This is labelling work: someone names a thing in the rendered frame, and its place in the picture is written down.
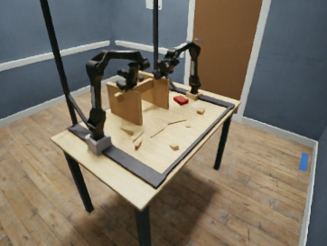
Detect red rectangular block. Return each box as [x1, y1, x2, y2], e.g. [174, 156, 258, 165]
[173, 95, 189, 105]

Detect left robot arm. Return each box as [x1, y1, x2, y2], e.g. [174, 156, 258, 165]
[155, 41, 201, 95]

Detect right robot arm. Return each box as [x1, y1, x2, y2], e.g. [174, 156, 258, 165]
[86, 50, 150, 141]

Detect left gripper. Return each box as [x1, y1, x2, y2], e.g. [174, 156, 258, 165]
[152, 70, 173, 80]

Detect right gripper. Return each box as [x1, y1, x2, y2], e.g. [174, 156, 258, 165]
[116, 71, 144, 92]

